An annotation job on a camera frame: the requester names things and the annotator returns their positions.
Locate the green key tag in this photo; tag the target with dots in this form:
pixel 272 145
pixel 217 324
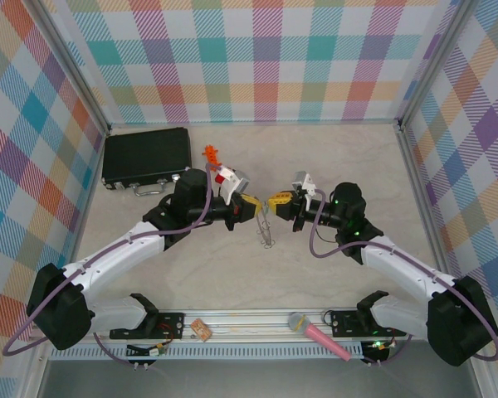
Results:
pixel 266 204

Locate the metal keyring disc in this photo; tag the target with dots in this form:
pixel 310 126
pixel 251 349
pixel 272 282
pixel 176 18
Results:
pixel 265 228

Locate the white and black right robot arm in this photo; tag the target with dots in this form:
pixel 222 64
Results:
pixel 402 265

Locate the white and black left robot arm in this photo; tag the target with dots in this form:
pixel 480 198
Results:
pixel 108 257

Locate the red toy brick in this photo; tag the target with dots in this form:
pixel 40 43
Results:
pixel 219 179

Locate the orange plastic toy piece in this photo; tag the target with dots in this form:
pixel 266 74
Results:
pixel 211 153

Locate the black carrying case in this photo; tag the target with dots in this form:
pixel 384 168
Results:
pixel 145 157

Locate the pink toy microphone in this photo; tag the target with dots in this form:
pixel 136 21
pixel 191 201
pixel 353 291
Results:
pixel 319 336

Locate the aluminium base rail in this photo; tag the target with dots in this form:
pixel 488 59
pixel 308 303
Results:
pixel 253 321

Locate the aluminium frame post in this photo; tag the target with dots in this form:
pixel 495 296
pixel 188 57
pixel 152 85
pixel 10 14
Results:
pixel 435 62
pixel 77 70

